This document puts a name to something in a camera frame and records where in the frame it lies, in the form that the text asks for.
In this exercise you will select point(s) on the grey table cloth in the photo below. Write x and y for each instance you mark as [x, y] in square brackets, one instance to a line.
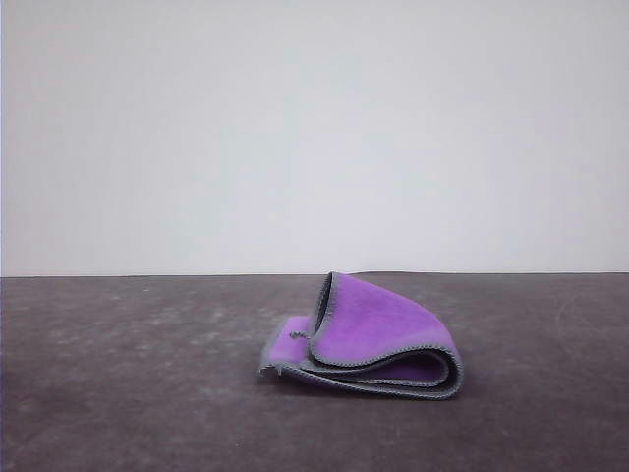
[147, 383]

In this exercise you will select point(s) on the purple towel with grey hem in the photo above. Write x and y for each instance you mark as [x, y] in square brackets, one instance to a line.
[373, 319]

